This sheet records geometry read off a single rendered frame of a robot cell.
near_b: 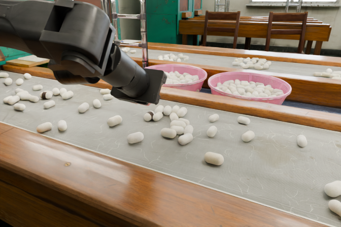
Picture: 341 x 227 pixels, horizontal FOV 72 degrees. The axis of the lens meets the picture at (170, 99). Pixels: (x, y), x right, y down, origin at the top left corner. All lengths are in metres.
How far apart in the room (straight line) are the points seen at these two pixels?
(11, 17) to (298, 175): 0.50
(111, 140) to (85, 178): 0.15
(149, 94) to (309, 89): 0.68
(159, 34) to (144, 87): 3.09
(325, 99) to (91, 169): 0.82
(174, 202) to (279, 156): 0.25
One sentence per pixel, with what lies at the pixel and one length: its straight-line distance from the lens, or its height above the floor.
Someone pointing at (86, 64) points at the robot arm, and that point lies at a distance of 0.31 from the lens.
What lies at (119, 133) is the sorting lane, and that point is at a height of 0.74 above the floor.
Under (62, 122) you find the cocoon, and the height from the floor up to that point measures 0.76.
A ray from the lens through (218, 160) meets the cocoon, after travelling 0.45.
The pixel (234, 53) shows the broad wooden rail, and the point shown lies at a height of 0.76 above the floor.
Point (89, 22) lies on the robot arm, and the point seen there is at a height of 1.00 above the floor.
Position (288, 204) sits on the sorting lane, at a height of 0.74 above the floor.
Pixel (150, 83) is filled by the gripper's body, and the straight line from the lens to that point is 0.44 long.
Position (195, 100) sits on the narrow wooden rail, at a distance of 0.68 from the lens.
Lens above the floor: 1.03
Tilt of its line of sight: 23 degrees down
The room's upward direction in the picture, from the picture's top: straight up
